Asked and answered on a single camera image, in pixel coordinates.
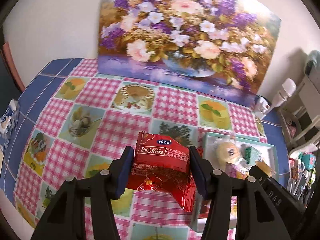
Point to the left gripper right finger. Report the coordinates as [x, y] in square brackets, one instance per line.
[257, 217]

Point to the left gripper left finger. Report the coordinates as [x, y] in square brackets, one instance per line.
[64, 217]

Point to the orange bread pack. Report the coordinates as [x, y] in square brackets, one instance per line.
[265, 168]

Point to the light green wafer pack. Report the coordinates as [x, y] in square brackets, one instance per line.
[251, 155]

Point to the round bread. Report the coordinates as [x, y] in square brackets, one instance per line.
[227, 152]

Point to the red Kiss candy pack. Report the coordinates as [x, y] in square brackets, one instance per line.
[161, 164]

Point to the purple swiss roll pack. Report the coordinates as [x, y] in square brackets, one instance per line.
[235, 171]

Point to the clutter of colourful items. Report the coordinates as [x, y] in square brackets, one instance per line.
[302, 175]

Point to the white teal tray box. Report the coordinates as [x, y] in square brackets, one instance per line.
[210, 141]

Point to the pink checkered tablecloth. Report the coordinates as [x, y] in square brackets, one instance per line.
[75, 121]

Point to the white shelf unit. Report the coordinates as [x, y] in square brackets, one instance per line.
[300, 114]

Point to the white power adapter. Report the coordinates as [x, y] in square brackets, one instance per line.
[261, 108]

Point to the white lamp bulb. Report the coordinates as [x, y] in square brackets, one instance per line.
[287, 90]

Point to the flower painting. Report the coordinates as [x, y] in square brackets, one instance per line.
[221, 48]

